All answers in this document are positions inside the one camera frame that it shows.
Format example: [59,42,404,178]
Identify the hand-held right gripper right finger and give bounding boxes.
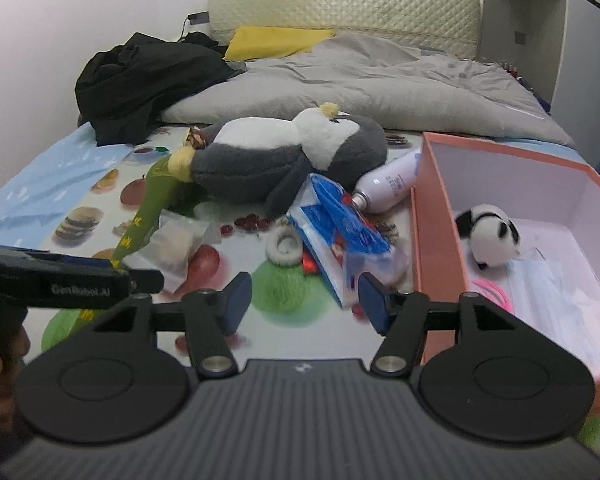
[357,272,518,377]

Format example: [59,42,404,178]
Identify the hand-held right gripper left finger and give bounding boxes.
[91,271,254,377]

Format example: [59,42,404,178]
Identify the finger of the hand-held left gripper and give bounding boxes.
[0,242,131,276]
[128,268,164,294]

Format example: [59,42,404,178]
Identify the white translucent plastic bag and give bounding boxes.
[125,209,221,297]

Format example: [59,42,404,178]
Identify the white fluffy ring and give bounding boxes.
[265,225,303,267]

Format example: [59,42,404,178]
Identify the orange cardboard box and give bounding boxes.
[410,131,600,416]

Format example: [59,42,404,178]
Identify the blue plastic packet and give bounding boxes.
[286,172,411,308]

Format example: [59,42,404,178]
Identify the panda plush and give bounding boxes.
[454,203,522,272]

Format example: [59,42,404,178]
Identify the white face masks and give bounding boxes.
[505,247,600,367]

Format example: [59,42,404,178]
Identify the green sash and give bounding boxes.
[72,147,201,333]

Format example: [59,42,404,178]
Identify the white spray bottle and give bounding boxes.
[351,149,423,213]

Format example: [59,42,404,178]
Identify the grey white penguin plush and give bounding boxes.
[187,102,388,218]

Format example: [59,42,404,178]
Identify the black clothing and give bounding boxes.
[75,32,243,147]

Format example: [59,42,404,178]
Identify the grey duvet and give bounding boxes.
[159,30,576,150]

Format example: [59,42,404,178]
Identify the dark cloth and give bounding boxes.
[180,31,226,51]

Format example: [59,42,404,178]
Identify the yellow pillow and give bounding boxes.
[224,26,337,62]

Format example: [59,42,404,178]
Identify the row of cosmetic bottles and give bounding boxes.
[500,60,556,113]

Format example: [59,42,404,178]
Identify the cream quilted headboard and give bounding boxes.
[208,0,482,58]

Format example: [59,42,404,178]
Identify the white cabinet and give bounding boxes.
[480,0,600,116]

